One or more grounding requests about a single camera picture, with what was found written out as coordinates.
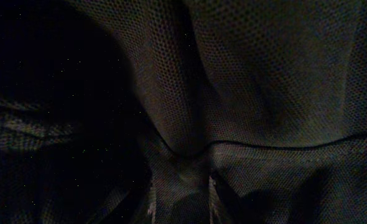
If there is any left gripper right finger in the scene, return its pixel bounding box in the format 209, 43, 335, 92
208, 176, 222, 224

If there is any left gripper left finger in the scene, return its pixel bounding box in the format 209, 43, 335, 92
146, 184, 156, 224

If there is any black t-shirt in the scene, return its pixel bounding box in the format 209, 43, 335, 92
0, 1, 367, 223

